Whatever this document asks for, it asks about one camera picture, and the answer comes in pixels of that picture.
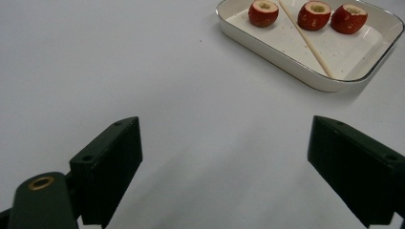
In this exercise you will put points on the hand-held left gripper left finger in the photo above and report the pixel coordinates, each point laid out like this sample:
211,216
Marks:
108,165

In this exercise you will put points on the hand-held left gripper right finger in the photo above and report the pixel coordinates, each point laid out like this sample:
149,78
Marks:
356,165

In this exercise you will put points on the white rectangular ceramic tray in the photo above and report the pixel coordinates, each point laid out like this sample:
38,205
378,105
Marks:
344,54

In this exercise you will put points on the thin wooden skewer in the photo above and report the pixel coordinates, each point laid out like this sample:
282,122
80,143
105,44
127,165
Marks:
305,38

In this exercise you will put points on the red cored hawthorn fruit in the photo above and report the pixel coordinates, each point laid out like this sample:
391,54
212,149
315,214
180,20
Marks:
348,19
263,13
313,16

